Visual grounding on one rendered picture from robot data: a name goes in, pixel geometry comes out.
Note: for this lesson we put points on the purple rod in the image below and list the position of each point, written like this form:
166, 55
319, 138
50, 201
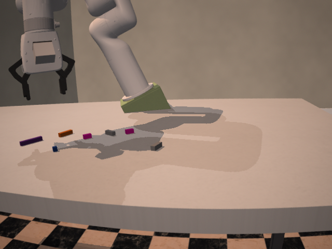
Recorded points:
29, 141

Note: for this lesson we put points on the magenta rectangular block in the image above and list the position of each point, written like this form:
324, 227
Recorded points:
129, 131
87, 136

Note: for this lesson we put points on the orange rectangular bar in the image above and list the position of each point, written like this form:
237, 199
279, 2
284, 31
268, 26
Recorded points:
65, 133

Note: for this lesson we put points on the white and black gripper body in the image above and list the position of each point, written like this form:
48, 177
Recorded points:
28, 62

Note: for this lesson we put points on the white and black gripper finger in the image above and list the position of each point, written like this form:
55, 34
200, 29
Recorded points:
64, 73
22, 80

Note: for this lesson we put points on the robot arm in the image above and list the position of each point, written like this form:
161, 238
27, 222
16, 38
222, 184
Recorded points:
115, 17

